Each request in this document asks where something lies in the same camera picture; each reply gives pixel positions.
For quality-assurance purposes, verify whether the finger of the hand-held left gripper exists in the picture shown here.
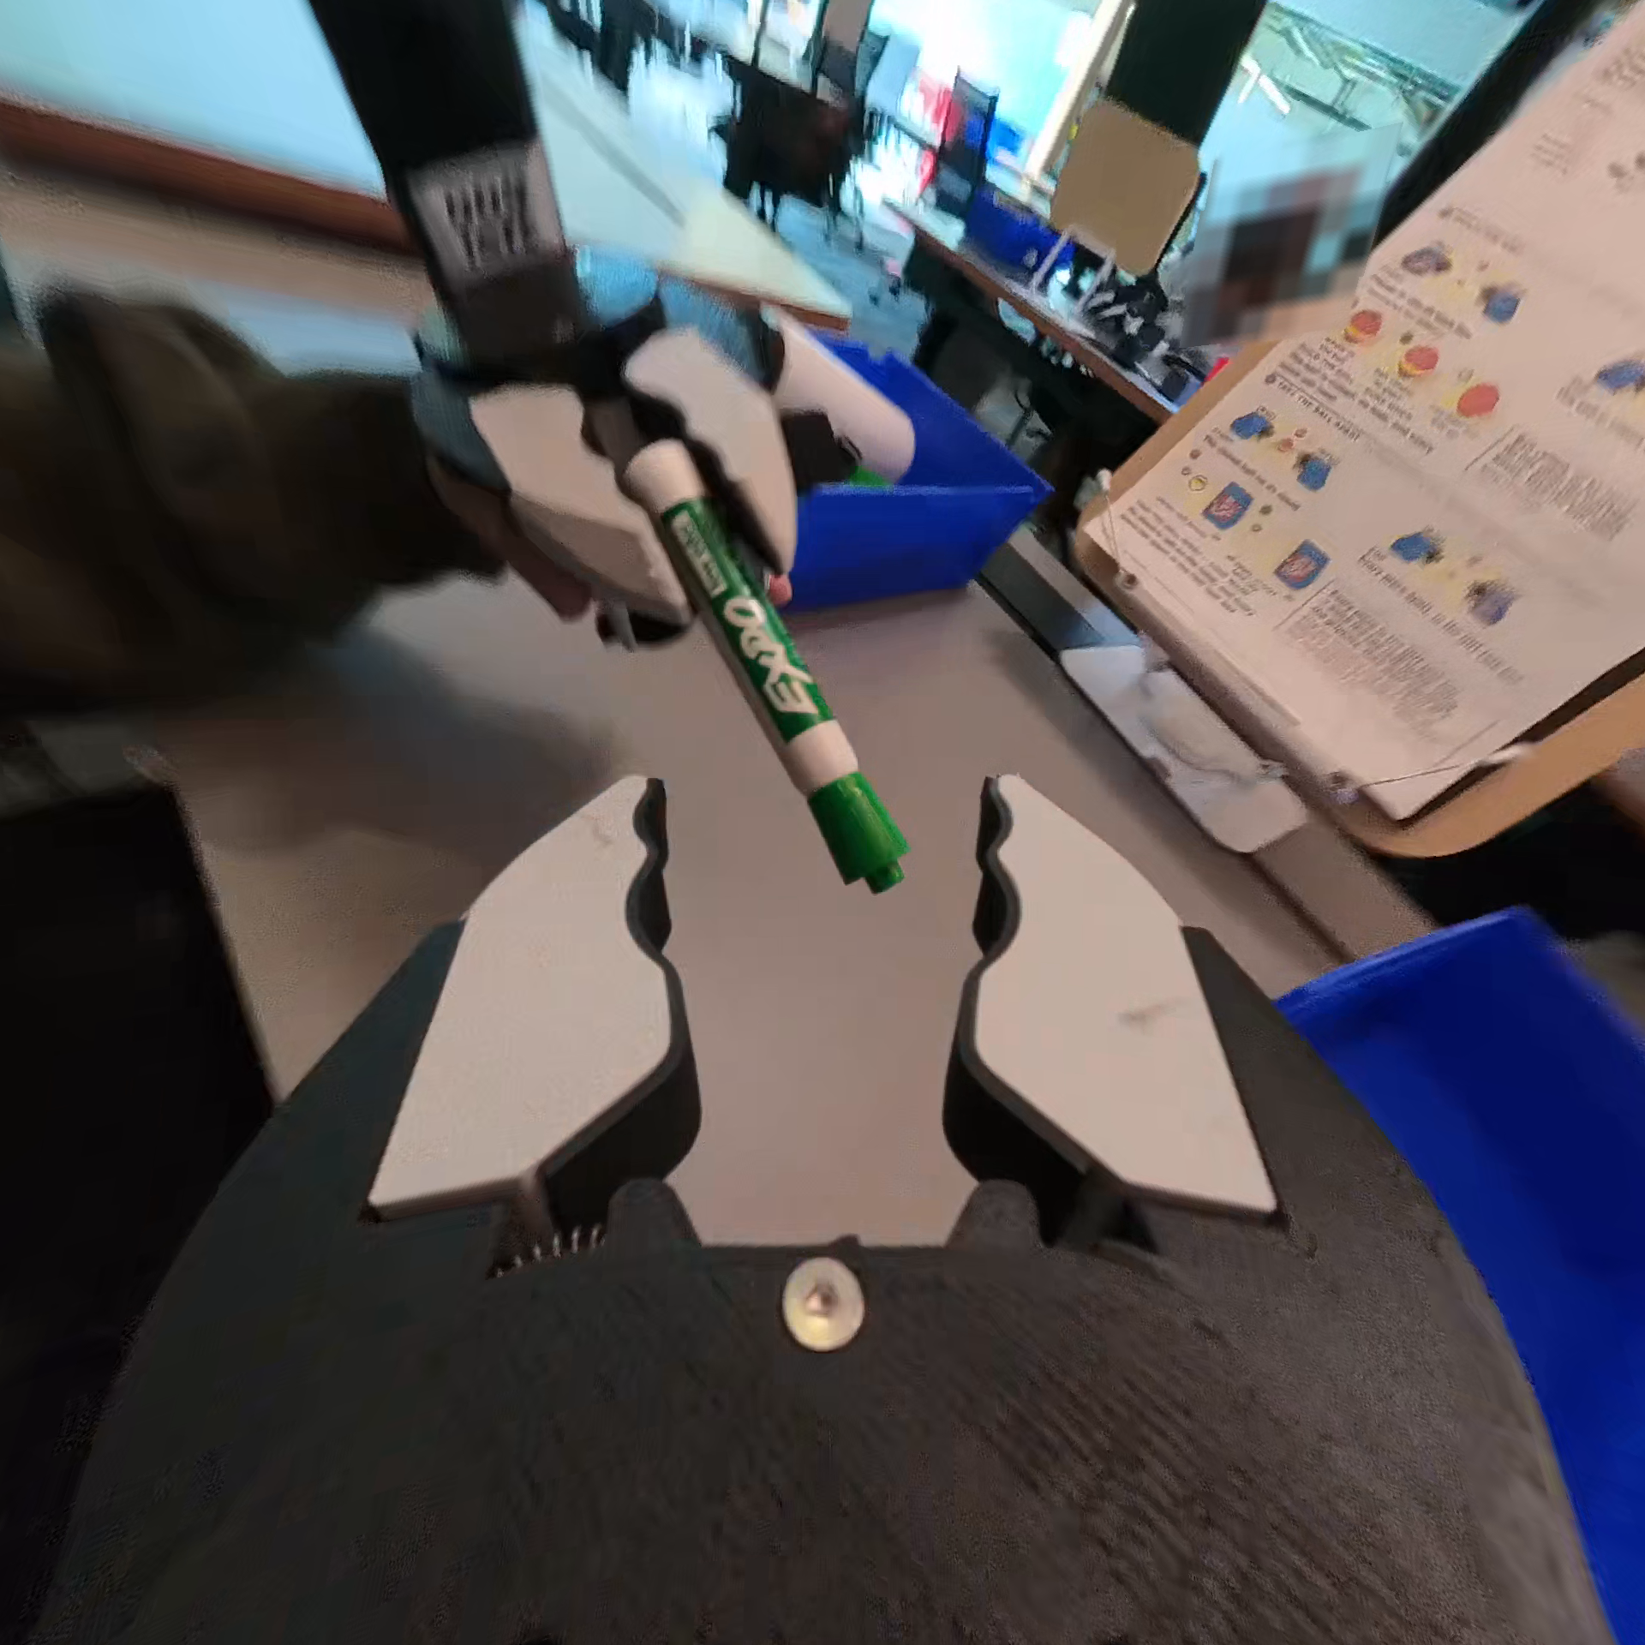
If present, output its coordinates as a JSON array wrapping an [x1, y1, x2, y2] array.
[[622, 327, 801, 580], [468, 384, 699, 631]]

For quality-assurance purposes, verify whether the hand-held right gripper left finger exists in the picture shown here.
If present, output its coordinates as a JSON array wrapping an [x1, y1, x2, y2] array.
[[366, 772, 705, 1238]]

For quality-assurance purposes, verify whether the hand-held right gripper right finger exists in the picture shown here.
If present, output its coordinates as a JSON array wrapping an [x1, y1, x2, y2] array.
[[944, 772, 1282, 1252]]

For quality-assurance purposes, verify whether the blue plastic bin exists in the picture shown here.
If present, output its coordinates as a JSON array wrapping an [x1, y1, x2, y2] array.
[[1275, 905, 1645, 1645], [781, 331, 1055, 613]]

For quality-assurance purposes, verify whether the green dry-erase marker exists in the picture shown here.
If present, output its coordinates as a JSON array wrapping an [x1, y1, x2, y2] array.
[[622, 439, 910, 897]]

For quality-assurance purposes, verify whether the person's left forearm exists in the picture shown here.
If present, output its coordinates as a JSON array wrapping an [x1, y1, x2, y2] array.
[[0, 288, 509, 701]]

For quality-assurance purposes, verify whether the white paper roll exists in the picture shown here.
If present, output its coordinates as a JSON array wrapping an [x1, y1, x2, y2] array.
[[767, 316, 918, 480]]

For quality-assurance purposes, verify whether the tan board on stand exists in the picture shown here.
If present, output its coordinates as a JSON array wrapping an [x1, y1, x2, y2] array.
[[1051, 100, 1206, 278]]

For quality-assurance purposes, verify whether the black panel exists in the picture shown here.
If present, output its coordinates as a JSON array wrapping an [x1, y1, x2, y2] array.
[[1102, 0, 1269, 145]]

